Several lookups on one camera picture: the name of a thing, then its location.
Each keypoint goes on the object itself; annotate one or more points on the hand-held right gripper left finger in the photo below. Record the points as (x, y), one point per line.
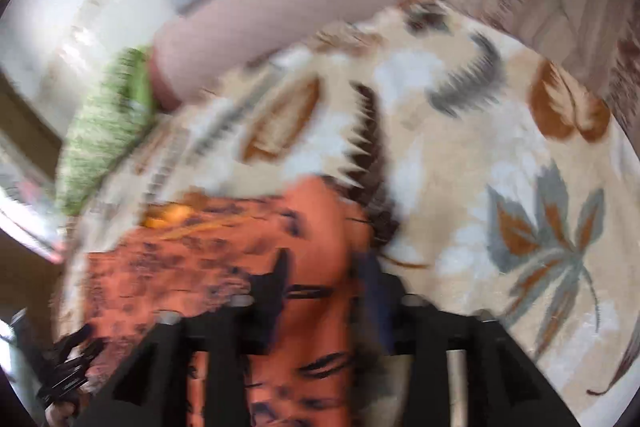
(272, 299)

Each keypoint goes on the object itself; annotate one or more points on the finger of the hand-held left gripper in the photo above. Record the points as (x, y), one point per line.
(75, 347)

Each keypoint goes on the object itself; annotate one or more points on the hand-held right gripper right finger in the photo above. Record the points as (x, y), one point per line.
(376, 307)

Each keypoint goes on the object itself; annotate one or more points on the orange floral cloth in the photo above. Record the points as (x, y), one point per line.
(320, 237)

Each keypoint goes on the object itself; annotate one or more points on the leaf print blanket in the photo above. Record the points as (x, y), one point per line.
(450, 147)

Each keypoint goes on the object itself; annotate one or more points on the green patterned pillow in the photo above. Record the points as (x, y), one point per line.
(100, 127)

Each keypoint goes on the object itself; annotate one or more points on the pink bolster cushion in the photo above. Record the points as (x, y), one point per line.
(280, 17)

